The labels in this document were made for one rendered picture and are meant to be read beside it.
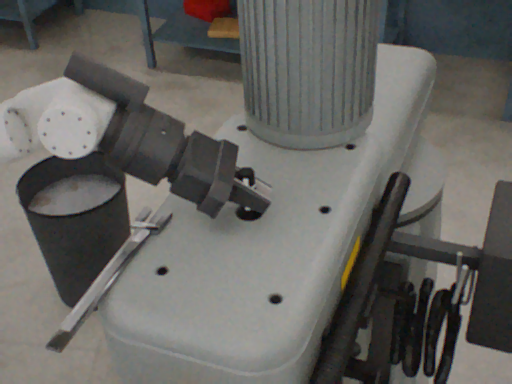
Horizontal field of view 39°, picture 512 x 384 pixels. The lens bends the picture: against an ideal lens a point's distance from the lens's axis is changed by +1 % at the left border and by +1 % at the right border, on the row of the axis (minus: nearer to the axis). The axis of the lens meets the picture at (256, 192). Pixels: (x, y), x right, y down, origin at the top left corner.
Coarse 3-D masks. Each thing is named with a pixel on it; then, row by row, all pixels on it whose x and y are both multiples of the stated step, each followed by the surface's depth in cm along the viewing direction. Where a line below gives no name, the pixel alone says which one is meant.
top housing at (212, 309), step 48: (240, 144) 106; (288, 192) 96; (336, 192) 96; (192, 240) 90; (240, 240) 89; (288, 240) 89; (336, 240) 89; (144, 288) 83; (192, 288) 83; (240, 288) 83; (288, 288) 82; (336, 288) 91; (144, 336) 80; (192, 336) 78; (240, 336) 77; (288, 336) 77
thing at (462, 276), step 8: (456, 272) 123; (464, 272) 117; (472, 272) 130; (456, 280) 124; (464, 280) 131; (472, 280) 130; (456, 288) 121; (472, 288) 131; (456, 296) 122; (464, 304) 130
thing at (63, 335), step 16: (144, 208) 94; (144, 224) 91; (160, 224) 91; (128, 240) 89; (144, 240) 89; (128, 256) 87; (112, 272) 85; (96, 288) 83; (80, 304) 81; (96, 304) 81; (64, 320) 79; (80, 320) 79; (64, 336) 77
